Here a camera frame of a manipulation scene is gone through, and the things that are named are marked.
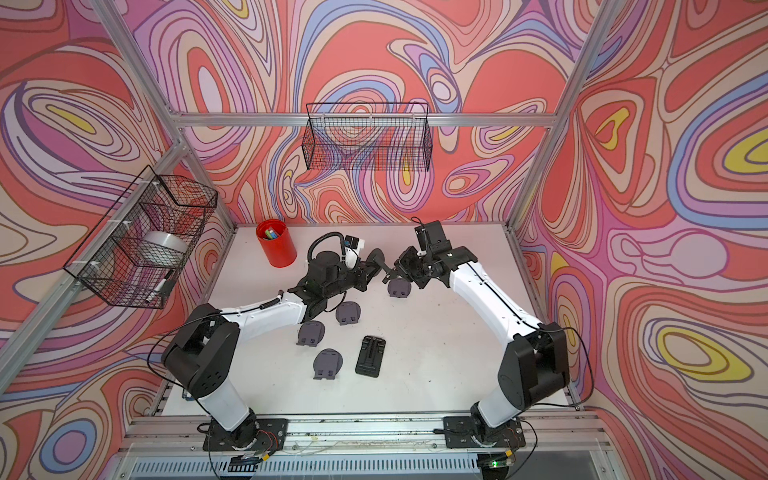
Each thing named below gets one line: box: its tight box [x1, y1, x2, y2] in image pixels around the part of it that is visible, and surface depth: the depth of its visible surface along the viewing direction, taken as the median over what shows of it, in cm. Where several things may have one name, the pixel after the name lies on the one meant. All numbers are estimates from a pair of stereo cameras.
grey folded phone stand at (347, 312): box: [335, 301, 361, 326], surface depth 95 cm
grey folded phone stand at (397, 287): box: [382, 274, 412, 298], surface depth 100 cm
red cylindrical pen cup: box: [256, 219, 297, 268], surface depth 105 cm
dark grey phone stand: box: [366, 248, 393, 284], surface depth 85 cm
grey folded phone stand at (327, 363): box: [313, 348, 343, 380], surface depth 86 cm
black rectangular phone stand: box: [355, 335, 386, 378], surface depth 86 cm
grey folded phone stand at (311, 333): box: [296, 321, 326, 347], surface depth 92 cm
